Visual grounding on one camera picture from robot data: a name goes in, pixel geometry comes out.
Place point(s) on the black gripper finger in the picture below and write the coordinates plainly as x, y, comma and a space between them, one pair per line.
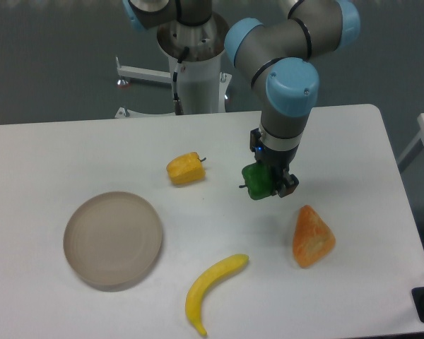
285, 183

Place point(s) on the beige round plate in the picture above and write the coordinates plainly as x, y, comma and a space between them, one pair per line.
113, 240

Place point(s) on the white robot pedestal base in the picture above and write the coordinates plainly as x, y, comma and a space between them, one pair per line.
194, 55

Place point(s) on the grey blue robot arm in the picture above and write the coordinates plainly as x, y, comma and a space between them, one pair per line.
275, 60

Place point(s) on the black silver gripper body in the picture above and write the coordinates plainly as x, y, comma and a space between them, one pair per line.
276, 153

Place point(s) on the yellow toy pepper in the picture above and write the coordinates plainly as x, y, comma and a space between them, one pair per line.
186, 169

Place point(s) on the orange toy fruit wedge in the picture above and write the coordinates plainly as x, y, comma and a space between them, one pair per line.
313, 238

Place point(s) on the green toy pepper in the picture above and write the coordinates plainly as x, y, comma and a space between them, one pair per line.
258, 180

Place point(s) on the yellow toy banana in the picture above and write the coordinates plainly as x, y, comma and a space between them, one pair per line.
213, 275

